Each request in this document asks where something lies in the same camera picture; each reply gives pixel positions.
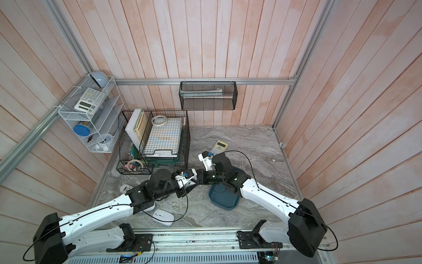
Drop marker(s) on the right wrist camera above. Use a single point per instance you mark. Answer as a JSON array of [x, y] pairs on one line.
[[206, 158]]

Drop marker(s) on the tape roll in organizer tray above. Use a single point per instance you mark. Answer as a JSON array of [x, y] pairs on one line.
[[135, 165]]

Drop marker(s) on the black mesh wall basket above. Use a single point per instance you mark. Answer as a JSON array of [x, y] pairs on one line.
[[226, 102]]

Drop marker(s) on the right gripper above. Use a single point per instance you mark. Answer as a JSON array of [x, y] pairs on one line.
[[203, 177]]

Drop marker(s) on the yellow blue calculator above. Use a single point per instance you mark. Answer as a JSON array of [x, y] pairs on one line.
[[218, 148]]

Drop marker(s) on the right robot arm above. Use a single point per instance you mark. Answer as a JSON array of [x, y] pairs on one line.
[[301, 224]]

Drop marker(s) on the white mouse near organizer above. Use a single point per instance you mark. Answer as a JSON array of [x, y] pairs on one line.
[[124, 188]]

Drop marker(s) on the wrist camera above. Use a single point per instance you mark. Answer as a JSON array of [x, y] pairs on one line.
[[206, 158], [187, 178]]

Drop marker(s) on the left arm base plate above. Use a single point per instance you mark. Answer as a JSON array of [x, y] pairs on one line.
[[132, 241]]

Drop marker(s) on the white wire wall shelf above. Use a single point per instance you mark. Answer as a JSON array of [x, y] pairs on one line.
[[104, 121]]

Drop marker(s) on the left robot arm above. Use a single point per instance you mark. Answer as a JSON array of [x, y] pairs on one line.
[[56, 236]]

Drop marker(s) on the white tape roll on shelf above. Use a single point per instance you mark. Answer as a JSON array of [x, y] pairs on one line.
[[103, 142]]

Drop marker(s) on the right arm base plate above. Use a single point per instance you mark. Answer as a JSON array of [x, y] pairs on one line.
[[253, 240]]

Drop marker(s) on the ruler in mesh basket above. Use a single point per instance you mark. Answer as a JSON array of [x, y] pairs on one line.
[[201, 94]]

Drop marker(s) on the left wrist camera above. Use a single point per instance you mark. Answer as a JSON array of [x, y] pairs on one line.
[[187, 178]]

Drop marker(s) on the white mouse top facing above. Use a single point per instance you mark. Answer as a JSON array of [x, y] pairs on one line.
[[163, 217]]

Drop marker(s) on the white upright binder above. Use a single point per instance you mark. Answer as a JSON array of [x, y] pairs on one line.
[[133, 127]]

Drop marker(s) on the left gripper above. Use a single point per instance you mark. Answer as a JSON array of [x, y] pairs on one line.
[[183, 191]]

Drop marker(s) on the white tape roll on organizer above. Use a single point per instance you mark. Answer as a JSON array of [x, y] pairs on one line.
[[159, 120]]

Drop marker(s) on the blue lid container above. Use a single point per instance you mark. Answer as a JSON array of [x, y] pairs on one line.
[[82, 128]]

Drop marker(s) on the checkered folio book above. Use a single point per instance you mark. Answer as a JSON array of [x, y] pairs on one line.
[[164, 141]]

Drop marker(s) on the white desk calculator on shelf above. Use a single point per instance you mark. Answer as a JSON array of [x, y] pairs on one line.
[[90, 101]]

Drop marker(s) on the black wire desk organizer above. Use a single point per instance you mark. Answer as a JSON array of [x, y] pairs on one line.
[[127, 150]]

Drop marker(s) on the teal plastic storage box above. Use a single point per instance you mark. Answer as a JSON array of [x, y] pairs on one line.
[[222, 197]]

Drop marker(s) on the green zipper pouch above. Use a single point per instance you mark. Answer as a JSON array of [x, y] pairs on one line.
[[163, 161]]

